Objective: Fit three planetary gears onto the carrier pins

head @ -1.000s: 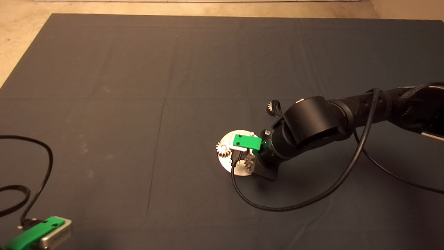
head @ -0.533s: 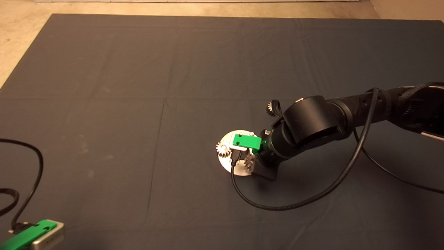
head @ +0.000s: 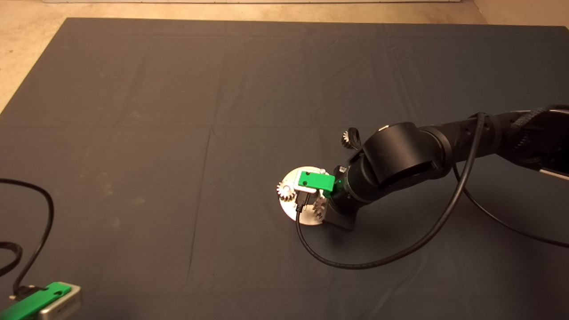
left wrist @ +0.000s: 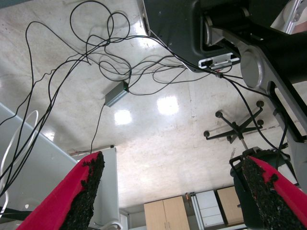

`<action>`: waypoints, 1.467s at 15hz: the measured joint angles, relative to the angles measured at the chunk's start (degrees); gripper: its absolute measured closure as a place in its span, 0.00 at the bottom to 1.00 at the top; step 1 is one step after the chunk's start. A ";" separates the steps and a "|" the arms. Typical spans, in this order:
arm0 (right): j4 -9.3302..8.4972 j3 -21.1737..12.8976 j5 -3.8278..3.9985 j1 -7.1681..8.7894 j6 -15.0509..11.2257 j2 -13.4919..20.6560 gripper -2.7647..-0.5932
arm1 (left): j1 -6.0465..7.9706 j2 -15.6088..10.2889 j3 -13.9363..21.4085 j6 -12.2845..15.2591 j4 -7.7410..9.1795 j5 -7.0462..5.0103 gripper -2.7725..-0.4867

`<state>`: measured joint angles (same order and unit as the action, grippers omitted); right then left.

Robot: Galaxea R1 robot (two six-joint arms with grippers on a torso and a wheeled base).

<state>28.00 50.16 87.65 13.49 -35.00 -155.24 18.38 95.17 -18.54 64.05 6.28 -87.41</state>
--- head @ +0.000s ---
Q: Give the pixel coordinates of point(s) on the green right camera mount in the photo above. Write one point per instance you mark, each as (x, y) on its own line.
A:
(318, 180)

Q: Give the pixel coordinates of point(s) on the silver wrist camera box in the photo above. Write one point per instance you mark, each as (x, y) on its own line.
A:
(302, 189)
(66, 304)

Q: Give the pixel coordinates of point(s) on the round metal carrier plate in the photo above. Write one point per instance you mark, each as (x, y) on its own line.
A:
(289, 209)

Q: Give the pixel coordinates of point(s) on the green left camera mount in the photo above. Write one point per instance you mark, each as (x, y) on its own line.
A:
(31, 302)

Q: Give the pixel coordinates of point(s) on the dark grey table cloth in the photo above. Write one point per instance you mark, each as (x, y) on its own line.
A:
(178, 89)

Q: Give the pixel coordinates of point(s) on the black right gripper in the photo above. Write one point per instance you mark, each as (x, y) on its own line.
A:
(342, 218)

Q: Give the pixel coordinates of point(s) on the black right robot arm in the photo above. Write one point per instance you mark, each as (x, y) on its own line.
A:
(400, 155)

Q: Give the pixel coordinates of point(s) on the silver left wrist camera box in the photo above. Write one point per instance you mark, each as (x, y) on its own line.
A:
(66, 304)

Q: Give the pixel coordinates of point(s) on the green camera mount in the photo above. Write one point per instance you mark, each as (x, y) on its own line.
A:
(318, 180)
(31, 302)

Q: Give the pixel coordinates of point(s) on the small steel planetary gear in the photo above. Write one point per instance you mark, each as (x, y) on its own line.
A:
(345, 138)
(285, 191)
(319, 208)

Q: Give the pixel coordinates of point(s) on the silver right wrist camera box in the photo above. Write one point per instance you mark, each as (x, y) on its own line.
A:
(302, 189)

